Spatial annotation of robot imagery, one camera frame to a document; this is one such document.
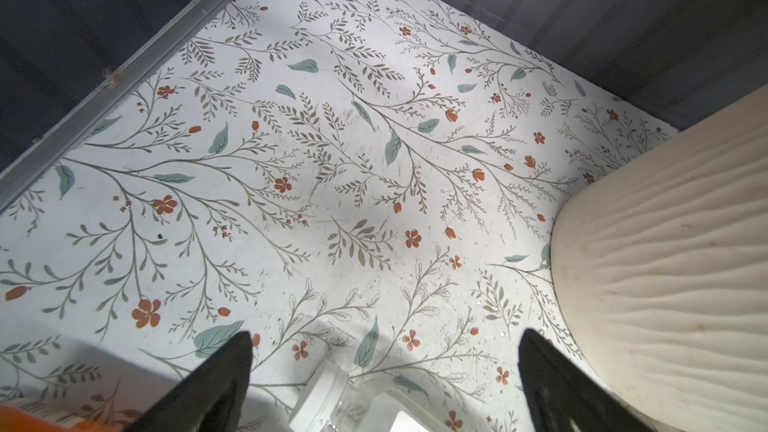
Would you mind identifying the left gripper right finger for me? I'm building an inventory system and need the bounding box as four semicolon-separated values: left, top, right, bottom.
518;329;650;432

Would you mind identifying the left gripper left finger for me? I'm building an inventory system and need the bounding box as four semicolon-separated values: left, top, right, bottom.
126;332;252;431

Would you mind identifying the green white label bottle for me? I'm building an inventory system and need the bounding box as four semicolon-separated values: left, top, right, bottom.
288;360;448;432

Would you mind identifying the orange juice bottle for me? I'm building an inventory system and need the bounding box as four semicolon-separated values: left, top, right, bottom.
1;398;114;432

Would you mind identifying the cream ribbed waste bin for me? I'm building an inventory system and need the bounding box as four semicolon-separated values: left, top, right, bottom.
551;89;767;431

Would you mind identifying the floral table mat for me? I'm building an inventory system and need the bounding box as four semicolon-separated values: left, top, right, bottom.
1;0;675;431

